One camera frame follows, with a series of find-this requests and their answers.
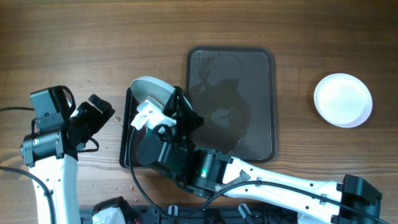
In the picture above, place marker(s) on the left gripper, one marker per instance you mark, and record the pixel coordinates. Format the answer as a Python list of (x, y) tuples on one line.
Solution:
[(98, 119)]

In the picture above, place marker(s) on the light blue plate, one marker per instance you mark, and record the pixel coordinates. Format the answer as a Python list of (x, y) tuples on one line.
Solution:
[(159, 93)]

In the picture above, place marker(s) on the large dark serving tray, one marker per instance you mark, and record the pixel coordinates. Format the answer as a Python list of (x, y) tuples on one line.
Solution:
[(233, 89)]

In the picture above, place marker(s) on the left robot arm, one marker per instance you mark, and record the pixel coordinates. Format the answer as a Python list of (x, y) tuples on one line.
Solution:
[(62, 130)]

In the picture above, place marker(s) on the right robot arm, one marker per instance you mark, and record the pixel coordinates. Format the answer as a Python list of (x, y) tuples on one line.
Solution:
[(211, 174)]

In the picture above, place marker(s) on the white plate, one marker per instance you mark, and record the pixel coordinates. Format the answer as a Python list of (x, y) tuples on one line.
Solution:
[(343, 100)]

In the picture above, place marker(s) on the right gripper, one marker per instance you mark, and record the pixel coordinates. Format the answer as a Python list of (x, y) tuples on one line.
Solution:
[(182, 113)]

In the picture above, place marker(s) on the small black water tray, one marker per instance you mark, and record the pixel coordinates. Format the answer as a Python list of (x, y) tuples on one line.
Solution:
[(127, 140)]

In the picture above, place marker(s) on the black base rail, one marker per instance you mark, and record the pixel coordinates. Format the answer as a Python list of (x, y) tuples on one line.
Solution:
[(262, 214)]

